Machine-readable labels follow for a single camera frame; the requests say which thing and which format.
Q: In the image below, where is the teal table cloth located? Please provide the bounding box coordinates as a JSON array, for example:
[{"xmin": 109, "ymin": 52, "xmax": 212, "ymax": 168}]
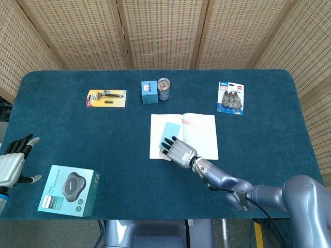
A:
[{"xmin": 0, "ymin": 69, "xmax": 324, "ymax": 221}]

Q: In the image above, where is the blue correction tape pack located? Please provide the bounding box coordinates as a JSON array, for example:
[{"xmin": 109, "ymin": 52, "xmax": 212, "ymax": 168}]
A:
[{"xmin": 216, "ymin": 81, "xmax": 245, "ymax": 116}]

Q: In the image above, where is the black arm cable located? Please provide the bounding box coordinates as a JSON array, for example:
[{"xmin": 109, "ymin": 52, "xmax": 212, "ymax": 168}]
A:
[{"xmin": 206, "ymin": 180, "xmax": 289, "ymax": 248}]

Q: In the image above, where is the clear plastic candy jar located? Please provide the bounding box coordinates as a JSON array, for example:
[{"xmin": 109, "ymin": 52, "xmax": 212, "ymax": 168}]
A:
[{"xmin": 157, "ymin": 77, "xmax": 171, "ymax": 102}]

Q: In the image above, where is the green speaker product box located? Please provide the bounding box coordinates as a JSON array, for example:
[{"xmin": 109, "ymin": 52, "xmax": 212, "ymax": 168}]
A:
[{"xmin": 37, "ymin": 164, "xmax": 101, "ymax": 218}]

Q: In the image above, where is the blue-grey robot torso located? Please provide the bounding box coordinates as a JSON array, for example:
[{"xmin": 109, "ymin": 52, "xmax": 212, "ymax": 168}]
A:
[{"xmin": 103, "ymin": 219, "xmax": 215, "ymax": 248}]

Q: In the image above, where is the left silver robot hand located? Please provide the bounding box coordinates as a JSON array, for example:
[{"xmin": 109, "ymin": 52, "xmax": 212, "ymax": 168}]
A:
[{"xmin": 0, "ymin": 133, "xmax": 43, "ymax": 189}]

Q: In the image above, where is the black equipment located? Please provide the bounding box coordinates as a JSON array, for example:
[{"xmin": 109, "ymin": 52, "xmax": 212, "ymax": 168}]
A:
[{"xmin": 0, "ymin": 95, "xmax": 14, "ymax": 122}]

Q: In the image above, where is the silver table leg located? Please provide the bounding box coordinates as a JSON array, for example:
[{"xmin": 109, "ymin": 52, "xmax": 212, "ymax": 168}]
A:
[{"xmin": 221, "ymin": 219, "xmax": 229, "ymax": 248}]

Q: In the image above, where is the open white lined notebook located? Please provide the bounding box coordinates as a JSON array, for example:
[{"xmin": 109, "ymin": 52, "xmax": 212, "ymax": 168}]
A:
[{"xmin": 149, "ymin": 112, "xmax": 219, "ymax": 161}]

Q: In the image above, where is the blue and cream bookmark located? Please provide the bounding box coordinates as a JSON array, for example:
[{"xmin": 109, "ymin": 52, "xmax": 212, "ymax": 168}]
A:
[{"xmin": 157, "ymin": 115, "xmax": 198, "ymax": 162}]

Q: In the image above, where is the yellow razor blister pack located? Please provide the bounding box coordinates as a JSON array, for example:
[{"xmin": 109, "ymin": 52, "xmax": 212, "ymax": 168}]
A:
[{"xmin": 86, "ymin": 89, "xmax": 127, "ymax": 109}]

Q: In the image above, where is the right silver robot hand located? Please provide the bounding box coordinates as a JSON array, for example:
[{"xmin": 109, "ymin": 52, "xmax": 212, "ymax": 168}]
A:
[{"xmin": 160, "ymin": 136, "xmax": 199, "ymax": 168}]

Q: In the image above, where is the blue cable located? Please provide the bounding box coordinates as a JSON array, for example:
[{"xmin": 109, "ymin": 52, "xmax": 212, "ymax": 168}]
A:
[{"xmin": 96, "ymin": 219, "xmax": 107, "ymax": 248}]

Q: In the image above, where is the small light blue box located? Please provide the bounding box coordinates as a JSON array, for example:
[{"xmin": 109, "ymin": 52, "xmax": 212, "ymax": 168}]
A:
[{"xmin": 141, "ymin": 80, "xmax": 159, "ymax": 105}]

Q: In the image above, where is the black torso cable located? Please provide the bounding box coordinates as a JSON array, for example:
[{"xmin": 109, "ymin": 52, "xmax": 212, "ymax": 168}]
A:
[{"xmin": 184, "ymin": 219, "xmax": 191, "ymax": 248}]

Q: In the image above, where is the woven wooden folding screen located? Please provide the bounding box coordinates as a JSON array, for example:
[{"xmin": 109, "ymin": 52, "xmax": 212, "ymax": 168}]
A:
[{"xmin": 0, "ymin": 0, "xmax": 331, "ymax": 179}]

